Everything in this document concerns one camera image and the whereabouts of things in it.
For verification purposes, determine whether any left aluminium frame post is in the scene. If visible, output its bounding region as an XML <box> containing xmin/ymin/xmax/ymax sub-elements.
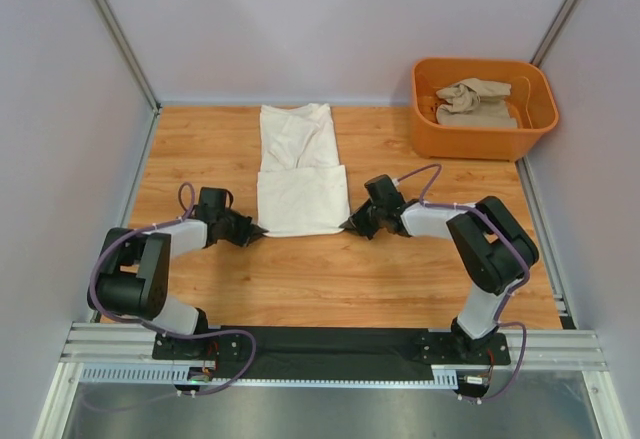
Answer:
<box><xmin>91</xmin><ymin>0</ymin><xmax>161</xmax><ymax>114</ymax></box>

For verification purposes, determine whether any grey slotted cable duct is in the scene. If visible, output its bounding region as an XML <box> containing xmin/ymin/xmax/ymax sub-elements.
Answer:
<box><xmin>78</xmin><ymin>363</ymin><xmax>458</xmax><ymax>391</ymax></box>

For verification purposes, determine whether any orange plastic bin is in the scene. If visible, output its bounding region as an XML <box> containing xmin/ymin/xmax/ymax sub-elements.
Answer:
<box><xmin>410</xmin><ymin>58</ymin><xmax>559</xmax><ymax>161</ymax></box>

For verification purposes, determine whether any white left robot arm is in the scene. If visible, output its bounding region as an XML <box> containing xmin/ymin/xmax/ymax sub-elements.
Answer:
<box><xmin>87</xmin><ymin>182</ymin><xmax>266</xmax><ymax>360</ymax></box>

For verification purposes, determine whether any white t shirt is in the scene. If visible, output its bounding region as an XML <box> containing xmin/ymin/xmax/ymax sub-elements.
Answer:
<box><xmin>257</xmin><ymin>103</ymin><xmax>350</xmax><ymax>238</ymax></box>

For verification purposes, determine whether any beige t shirt in bin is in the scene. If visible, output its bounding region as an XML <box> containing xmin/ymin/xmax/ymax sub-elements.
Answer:
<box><xmin>436</xmin><ymin>78</ymin><xmax>518</xmax><ymax>129</ymax></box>

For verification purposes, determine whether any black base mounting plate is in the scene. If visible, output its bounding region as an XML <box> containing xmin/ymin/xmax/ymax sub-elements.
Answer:
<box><xmin>152</xmin><ymin>326</ymin><xmax>511</xmax><ymax>379</ymax></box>

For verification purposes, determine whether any aluminium frame post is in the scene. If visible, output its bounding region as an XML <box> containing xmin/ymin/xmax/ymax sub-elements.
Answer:
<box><xmin>530</xmin><ymin>0</ymin><xmax>581</xmax><ymax>68</ymax></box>
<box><xmin>91</xmin><ymin>0</ymin><xmax>161</xmax><ymax>114</ymax></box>

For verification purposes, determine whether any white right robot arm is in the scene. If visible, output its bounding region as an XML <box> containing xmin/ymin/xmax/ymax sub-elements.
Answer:
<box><xmin>341</xmin><ymin>175</ymin><xmax>540</xmax><ymax>363</ymax></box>

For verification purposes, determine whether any aluminium extrusion rail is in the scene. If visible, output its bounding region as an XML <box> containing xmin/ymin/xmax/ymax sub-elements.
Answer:
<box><xmin>59</xmin><ymin>323</ymin><xmax>608</xmax><ymax>372</ymax></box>

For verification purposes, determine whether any right aluminium frame post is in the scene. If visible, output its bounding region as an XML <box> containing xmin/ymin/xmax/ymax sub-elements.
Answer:
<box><xmin>530</xmin><ymin>0</ymin><xmax>581</xmax><ymax>68</ymax></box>

